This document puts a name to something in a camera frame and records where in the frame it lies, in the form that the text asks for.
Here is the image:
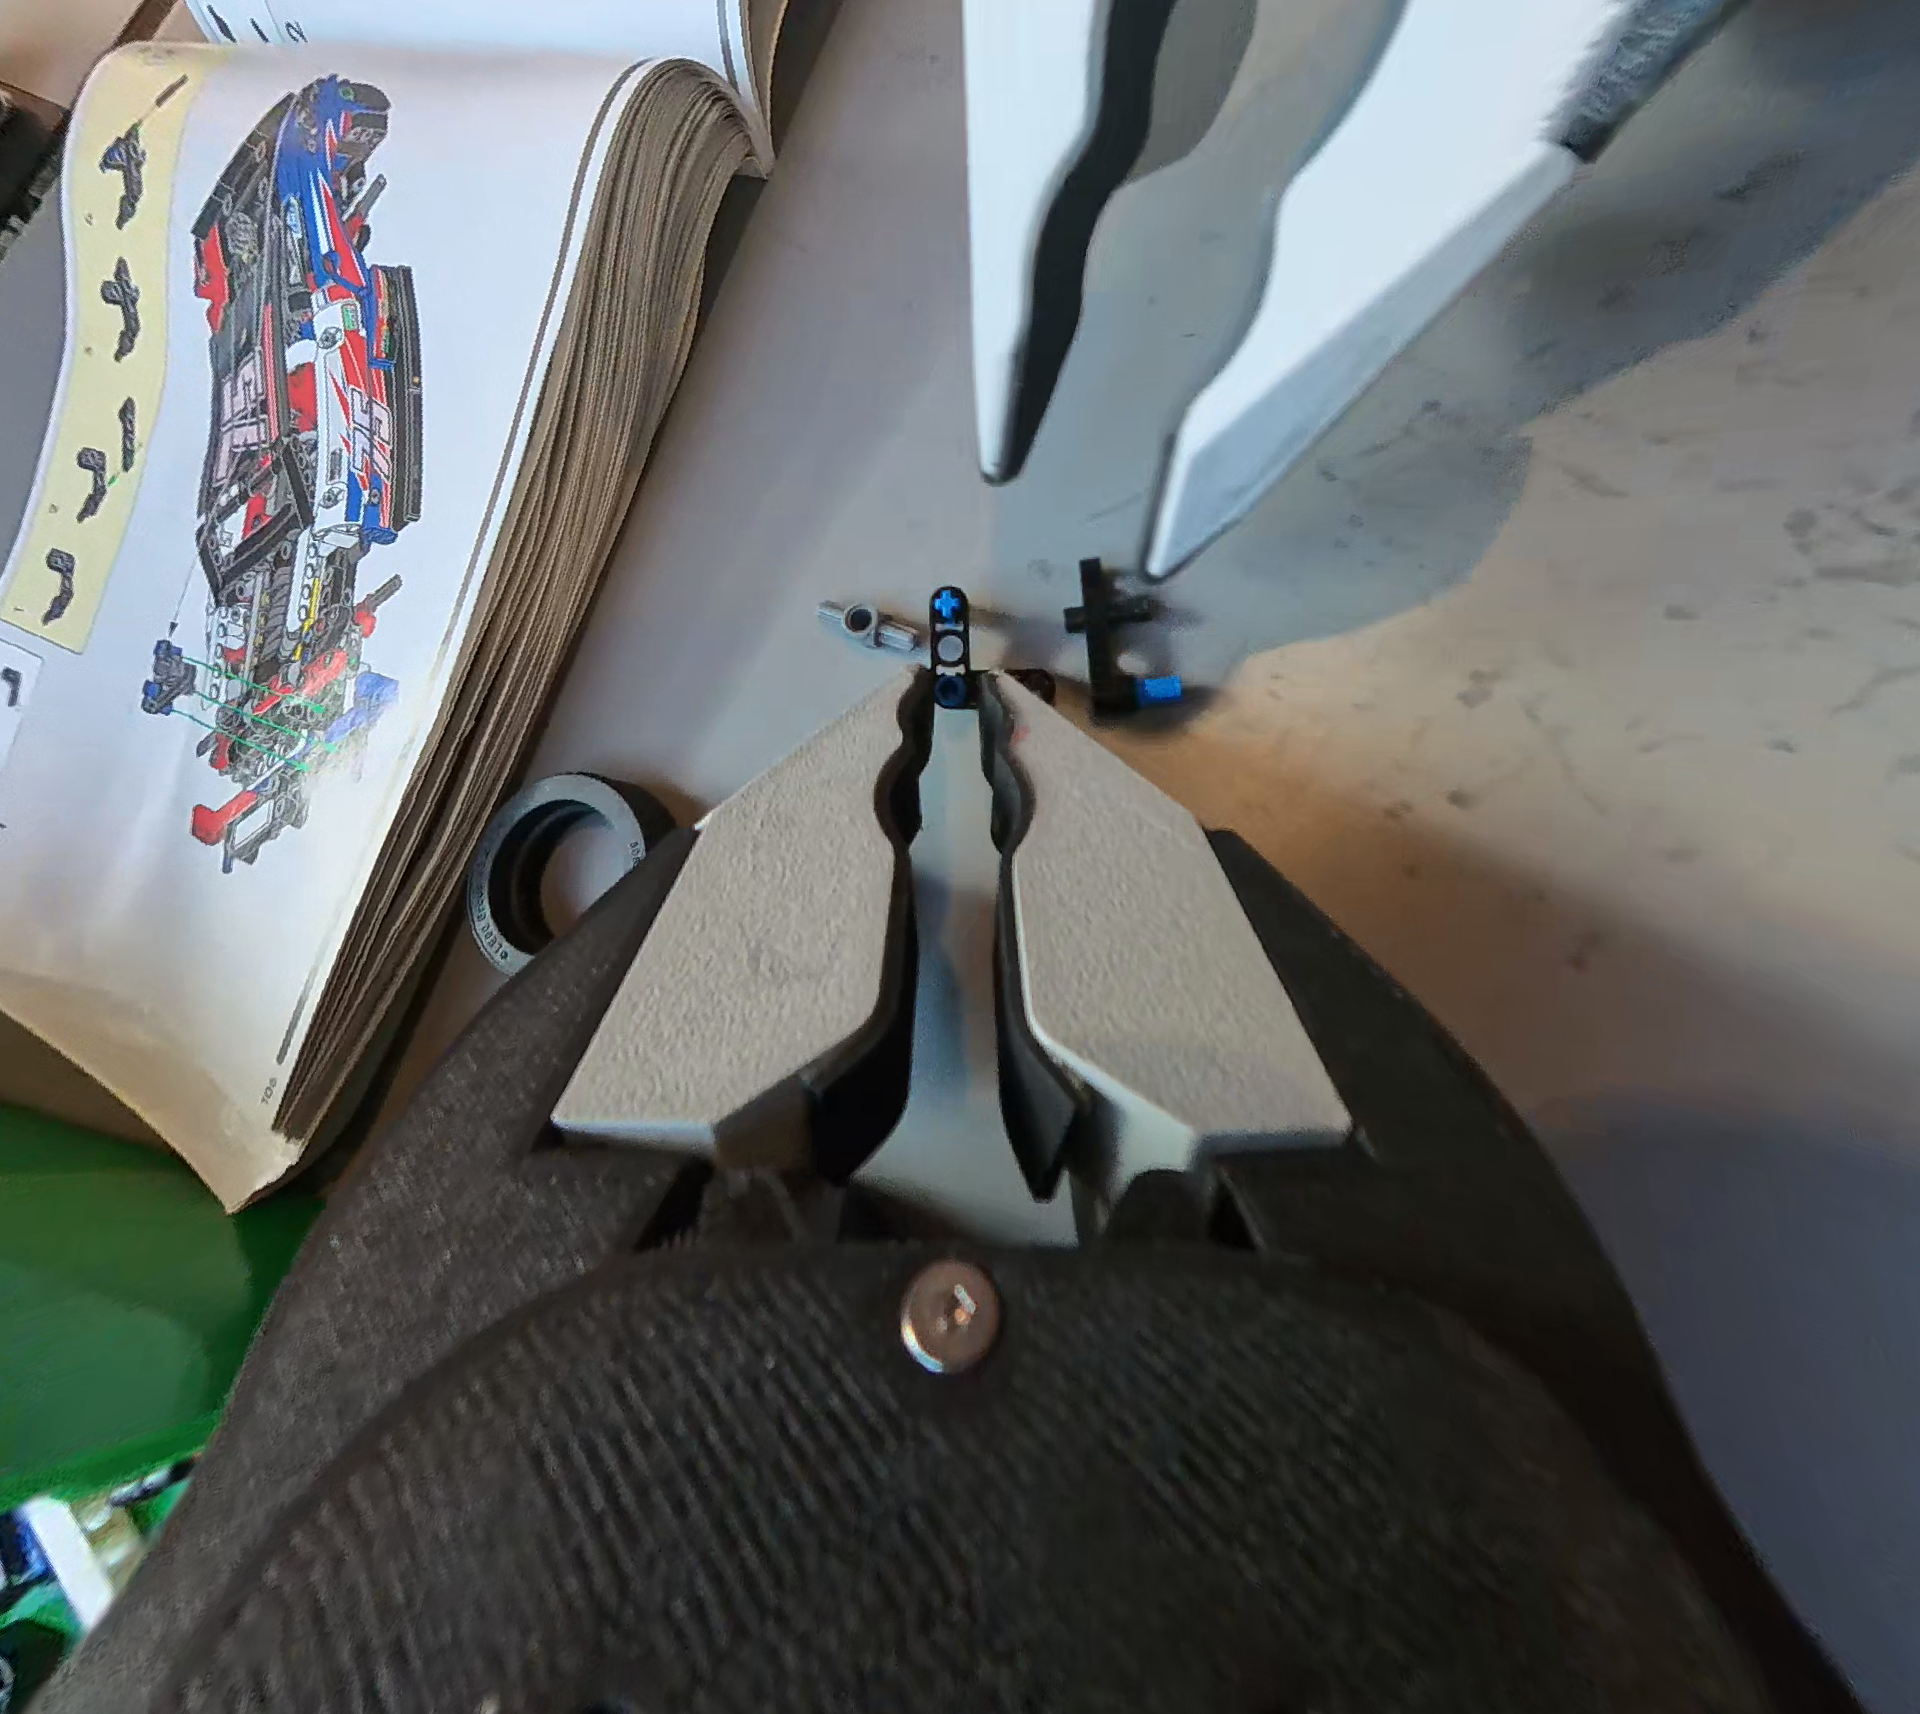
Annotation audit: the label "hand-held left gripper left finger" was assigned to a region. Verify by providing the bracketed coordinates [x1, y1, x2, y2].
[547, 667, 923, 1185]

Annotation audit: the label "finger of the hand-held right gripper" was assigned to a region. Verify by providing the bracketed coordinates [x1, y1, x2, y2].
[955, 0, 1297, 490]
[1144, 0, 1775, 581]

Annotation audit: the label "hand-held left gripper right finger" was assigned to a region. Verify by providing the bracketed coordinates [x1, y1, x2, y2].
[977, 670, 1355, 1209]

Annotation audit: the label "black angled beam blue pin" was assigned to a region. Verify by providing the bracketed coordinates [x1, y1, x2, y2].
[1060, 555, 1191, 721]

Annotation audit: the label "black beam two blue pins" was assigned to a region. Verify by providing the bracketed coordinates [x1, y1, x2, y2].
[923, 583, 979, 713]

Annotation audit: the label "black rubber toy tyre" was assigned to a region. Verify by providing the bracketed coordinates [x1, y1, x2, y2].
[464, 767, 699, 983]

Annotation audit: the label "open instruction book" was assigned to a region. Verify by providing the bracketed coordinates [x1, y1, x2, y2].
[0, 0, 919, 1215]

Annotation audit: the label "green plastic bin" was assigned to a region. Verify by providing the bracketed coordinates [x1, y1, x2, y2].
[0, 1098, 323, 1714]

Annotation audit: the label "pile of small toy bricks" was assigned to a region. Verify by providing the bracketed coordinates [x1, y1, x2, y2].
[0, 1455, 197, 1663]

